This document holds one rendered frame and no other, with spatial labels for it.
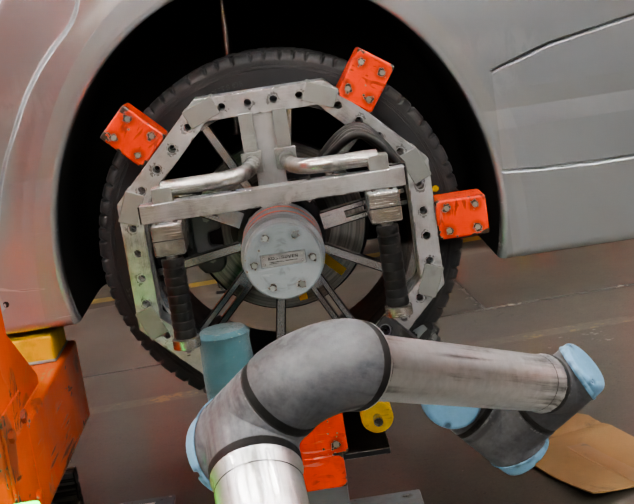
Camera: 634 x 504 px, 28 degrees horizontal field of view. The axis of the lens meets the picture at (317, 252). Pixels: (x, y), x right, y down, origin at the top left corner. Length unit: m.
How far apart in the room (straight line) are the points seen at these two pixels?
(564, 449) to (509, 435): 1.42
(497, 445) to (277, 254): 0.46
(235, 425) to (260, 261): 0.55
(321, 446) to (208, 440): 0.72
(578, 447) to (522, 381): 1.61
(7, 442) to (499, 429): 0.74
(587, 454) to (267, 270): 1.53
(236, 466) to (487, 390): 0.41
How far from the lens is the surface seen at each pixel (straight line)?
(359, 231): 2.38
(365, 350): 1.52
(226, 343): 2.08
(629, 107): 2.33
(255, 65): 2.22
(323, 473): 2.28
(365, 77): 2.14
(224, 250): 2.28
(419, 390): 1.63
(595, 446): 3.41
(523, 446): 2.00
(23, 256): 2.31
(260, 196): 1.97
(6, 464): 1.87
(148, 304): 2.22
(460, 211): 2.19
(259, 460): 1.50
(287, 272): 2.03
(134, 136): 2.16
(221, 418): 1.55
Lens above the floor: 1.25
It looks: 11 degrees down
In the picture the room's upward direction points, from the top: 9 degrees counter-clockwise
